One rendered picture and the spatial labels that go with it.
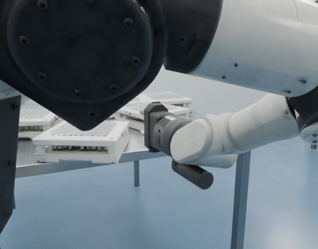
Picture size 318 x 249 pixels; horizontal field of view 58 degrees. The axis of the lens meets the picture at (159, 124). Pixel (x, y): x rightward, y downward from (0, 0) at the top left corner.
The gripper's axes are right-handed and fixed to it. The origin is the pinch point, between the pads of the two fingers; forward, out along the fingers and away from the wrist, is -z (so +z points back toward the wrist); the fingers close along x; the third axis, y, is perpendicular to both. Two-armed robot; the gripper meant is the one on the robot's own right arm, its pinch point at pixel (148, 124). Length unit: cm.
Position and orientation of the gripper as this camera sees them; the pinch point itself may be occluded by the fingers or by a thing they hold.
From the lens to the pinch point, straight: 74.4
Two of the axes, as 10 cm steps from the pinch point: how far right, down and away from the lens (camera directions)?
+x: 0.0, 9.7, 2.4
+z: 4.8, 2.0, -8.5
